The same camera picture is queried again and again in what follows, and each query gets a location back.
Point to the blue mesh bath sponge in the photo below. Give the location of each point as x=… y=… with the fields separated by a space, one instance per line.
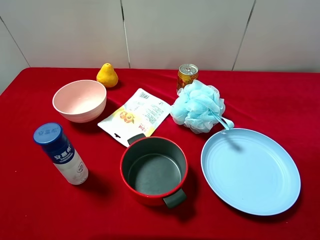
x=199 y=107

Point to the white snack packet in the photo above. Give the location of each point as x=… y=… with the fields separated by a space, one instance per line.
x=141 y=114

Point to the orange drink can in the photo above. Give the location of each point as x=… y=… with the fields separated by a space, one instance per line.
x=187 y=73

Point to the yellow pear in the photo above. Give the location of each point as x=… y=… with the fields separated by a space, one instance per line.
x=107 y=76

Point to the pink bowl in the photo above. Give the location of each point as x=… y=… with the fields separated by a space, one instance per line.
x=80 y=101

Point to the light blue plate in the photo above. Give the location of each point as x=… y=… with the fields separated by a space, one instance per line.
x=250 y=172

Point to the blue-capped white bottle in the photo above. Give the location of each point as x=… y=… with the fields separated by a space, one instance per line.
x=53 y=141

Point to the red pot with black handles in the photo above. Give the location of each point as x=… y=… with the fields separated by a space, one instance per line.
x=154 y=169

